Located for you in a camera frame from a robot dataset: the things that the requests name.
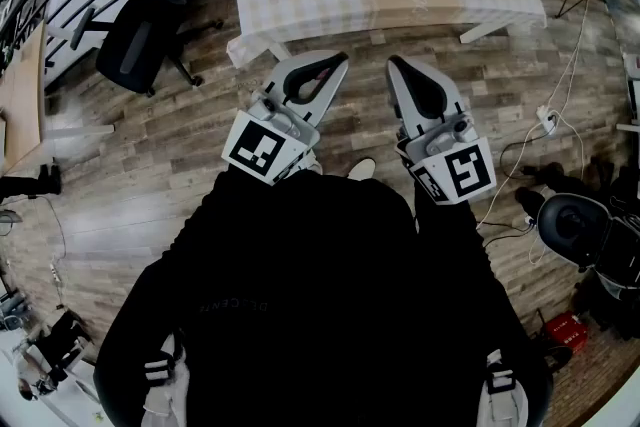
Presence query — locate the white cable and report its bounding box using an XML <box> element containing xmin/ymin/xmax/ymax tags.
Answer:
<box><xmin>474</xmin><ymin>0</ymin><xmax>592</xmax><ymax>266</ymax></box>

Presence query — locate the person's left white shoe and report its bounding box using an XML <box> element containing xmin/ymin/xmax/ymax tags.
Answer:
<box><xmin>298</xmin><ymin>148</ymin><xmax>325</xmax><ymax>177</ymax></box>

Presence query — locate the white power strip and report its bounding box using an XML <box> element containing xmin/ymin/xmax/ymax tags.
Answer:
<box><xmin>536</xmin><ymin>106</ymin><xmax>561</xmax><ymax>140</ymax></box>

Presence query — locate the person's left forearm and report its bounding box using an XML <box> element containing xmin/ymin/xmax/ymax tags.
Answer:
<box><xmin>169</xmin><ymin>162</ymin><xmax>281</xmax><ymax>276</ymax></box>

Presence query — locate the white shoulder strap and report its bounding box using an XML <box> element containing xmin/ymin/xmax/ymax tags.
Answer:
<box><xmin>141</xmin><ymin>332</ymin><xmax>194</xmax><ymax>427</ymax></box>
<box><xmin>477</xmin><ymin>348</ymin><xmax>530</xmax><ymax>427</ymax></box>

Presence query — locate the person's black sweater torso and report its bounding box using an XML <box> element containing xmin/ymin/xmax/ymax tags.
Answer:
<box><xmin>92</xmin><ymin>164</ymin><xmax>556</xmax><ymax>427</ymax></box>

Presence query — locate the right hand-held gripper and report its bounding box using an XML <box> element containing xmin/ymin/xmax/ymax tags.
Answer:
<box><xmin>386</xmin><ymin>54</ymin><xmax>498</xmax><ymax>207</ymax></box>

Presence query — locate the black round-backed chair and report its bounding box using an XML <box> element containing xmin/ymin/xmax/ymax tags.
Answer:
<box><xmin>536</xmin><ymin>193</ymin><xmax>612</xmax><ymax>267</ymax></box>

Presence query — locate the red box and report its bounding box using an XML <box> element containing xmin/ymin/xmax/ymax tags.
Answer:
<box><xmin>543</xmin><ymin>312</ymin><xmax>590</xmax><ymax>356</ymax></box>

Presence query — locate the light wooden desk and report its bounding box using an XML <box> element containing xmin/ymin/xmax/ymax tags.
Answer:
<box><xmin>0</xmin><ymin>22</ymin><xmax>50</xmax><ymax>179</ymax></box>

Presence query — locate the black office chair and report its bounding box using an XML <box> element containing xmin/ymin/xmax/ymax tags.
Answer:
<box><xmin>69</xmin><ymin>0</ymin><xmax>225</xmax><ymax>99</ymax></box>

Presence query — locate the person's right forearm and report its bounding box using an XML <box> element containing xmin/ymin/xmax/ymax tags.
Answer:
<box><xmin>412</xmin><ymin>182</ymin><xmax>501</xmax><ymax>316</ymax></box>

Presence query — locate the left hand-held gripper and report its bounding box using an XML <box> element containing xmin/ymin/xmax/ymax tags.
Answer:
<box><xmin>221</xmin><ymin>49</ymin><xmax>350</xmax><ymax>187</ymax></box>

